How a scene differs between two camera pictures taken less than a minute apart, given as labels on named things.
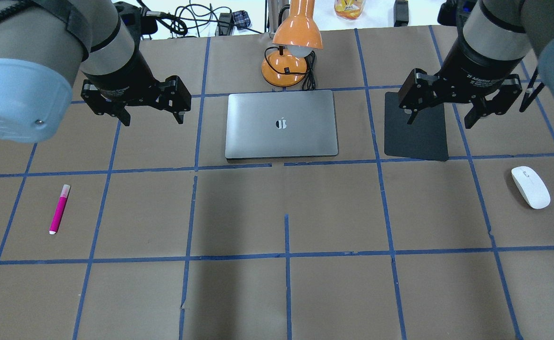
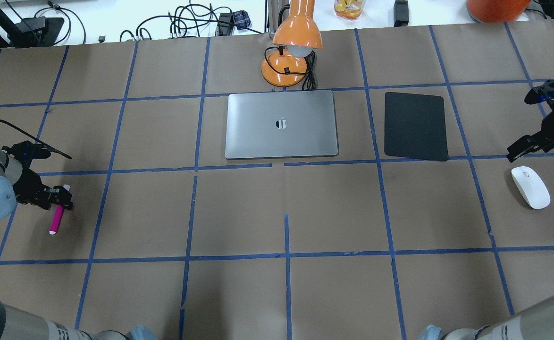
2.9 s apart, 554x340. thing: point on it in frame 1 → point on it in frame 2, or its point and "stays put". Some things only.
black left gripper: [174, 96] → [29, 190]
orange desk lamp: [297, 35] stays put
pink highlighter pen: [60, 208] stays put
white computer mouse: [531, 188] stays put
